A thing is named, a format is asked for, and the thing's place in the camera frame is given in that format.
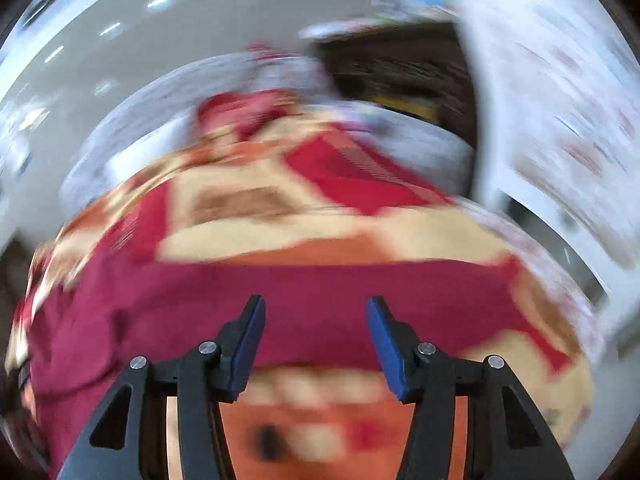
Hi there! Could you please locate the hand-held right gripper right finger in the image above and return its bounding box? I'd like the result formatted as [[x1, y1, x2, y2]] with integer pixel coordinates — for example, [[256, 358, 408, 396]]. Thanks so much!
[[366, 296, 576, 480]]

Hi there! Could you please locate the maroon garment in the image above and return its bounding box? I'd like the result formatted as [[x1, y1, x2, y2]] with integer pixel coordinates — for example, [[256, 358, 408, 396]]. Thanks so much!
[[20, 254, 523, 480]]

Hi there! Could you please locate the orange red printed blanket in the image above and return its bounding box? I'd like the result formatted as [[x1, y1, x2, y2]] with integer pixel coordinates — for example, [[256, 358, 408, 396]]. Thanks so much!
[[4, 89, 596, 480]]

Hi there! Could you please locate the dark carved wooden furniture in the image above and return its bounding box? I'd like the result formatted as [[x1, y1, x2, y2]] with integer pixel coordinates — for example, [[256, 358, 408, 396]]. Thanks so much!
[[307, 22, 481, 146]]

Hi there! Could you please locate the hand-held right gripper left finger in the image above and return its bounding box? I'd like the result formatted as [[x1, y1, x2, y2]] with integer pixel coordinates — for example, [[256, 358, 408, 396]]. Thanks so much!
[[57, 294, 267, 480]]

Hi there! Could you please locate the large grey floral pillow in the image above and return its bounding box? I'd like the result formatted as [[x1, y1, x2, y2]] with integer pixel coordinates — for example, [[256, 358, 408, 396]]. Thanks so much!
[[60, 52, 476, 206]]

